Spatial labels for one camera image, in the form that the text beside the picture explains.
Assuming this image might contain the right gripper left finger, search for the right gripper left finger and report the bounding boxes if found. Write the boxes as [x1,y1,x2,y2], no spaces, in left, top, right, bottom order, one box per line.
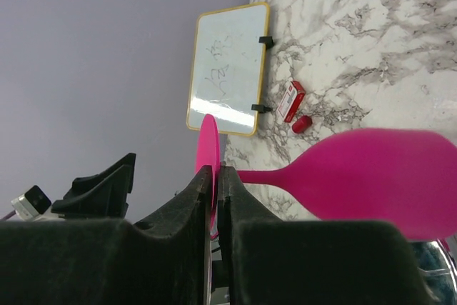
[1,167,213,304]

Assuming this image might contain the pink wine glass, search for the pink wine glass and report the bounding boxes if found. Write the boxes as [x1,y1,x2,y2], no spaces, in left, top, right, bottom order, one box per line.
[194,113,457,241]

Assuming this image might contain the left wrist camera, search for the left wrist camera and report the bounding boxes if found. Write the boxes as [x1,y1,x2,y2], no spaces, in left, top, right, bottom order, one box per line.
[11,185,51,221]

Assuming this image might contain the small whiteboard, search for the small whiteboard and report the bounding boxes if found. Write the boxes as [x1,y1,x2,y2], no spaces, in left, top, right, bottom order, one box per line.
[186,2,270,136]

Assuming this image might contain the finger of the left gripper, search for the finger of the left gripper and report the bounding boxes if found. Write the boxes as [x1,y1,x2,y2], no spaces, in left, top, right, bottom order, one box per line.
[51,153,136,218]

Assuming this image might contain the red white eraser box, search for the red white eraser box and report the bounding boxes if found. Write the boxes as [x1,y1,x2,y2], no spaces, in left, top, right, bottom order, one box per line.
[276,81,306,123]

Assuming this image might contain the chrome wine glass rack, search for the chrome wine glass rack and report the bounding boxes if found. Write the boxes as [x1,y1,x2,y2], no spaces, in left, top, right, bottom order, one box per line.
[411,241,456,304]

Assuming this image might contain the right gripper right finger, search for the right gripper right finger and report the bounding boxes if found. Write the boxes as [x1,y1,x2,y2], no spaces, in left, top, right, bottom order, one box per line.
[219,167,433,304]

